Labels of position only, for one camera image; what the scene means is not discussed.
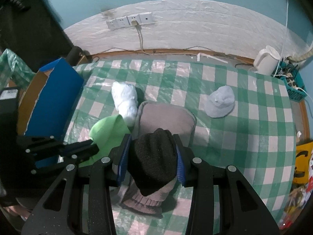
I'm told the light green cloth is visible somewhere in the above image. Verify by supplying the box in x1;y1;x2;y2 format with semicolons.
79;115;130;167

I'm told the black and grey knit hat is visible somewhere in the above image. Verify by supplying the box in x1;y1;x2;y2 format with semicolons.
118;128;177;215

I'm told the grey cushion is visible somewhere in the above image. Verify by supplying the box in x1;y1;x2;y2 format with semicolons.
132;101;196;147

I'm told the white cloth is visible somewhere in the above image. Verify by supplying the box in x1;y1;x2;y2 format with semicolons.
112;82;138;127

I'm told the light blue bucket hat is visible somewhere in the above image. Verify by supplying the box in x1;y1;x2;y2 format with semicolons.
204;85;235;118

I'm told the blue cardboard box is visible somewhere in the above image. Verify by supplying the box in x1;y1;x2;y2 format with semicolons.
17;57;85;167

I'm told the green checkered tablecloth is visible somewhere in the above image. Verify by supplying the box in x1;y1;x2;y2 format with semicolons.
65;60;296;221

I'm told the yellow black bag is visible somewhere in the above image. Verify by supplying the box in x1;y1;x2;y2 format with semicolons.
293;142;312;185

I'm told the white electric kettle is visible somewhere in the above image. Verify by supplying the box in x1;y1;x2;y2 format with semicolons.
253;45;281;76

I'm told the teal plastic basket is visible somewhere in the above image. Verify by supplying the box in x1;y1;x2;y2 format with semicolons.
272;61;307;102

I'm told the beige plug cable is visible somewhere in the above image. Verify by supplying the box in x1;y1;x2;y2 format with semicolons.
131;21;152;56

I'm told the white wall socket strip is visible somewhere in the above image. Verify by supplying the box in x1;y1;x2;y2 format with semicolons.
106;12;155;30

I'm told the thin white hanging cable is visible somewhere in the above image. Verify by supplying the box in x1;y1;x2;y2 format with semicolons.
274;0;290;78

